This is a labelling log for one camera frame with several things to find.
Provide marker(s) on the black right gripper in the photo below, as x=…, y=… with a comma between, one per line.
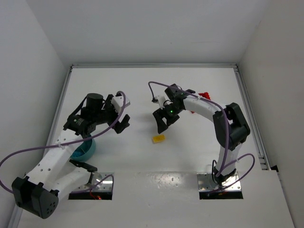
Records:
x=166, y=116

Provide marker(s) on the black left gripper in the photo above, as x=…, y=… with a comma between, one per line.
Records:
x=113, y=116

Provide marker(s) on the yellow long lego brick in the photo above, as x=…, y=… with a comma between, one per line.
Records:
x=158, y=139

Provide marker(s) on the blue lego brick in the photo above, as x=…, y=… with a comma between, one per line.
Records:
x=76, y=154

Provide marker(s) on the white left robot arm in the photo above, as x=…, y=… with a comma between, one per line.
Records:
x=57, y=175

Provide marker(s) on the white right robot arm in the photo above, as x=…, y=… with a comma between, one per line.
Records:
x=231, y=127

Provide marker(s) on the teal divided round container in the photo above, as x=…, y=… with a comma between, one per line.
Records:
x=88, y=149

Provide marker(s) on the red long lego brick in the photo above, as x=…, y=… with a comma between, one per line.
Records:
x=205, y=95

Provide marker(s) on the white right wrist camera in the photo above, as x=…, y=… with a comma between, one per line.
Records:
x=160, y=100

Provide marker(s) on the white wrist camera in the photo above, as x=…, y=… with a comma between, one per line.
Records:
x=118, y=102
x=160, y=100

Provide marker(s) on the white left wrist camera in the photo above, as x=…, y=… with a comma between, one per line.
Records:
x=118, y=102

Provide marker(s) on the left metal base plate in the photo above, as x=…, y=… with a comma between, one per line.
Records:
x=100, y=182

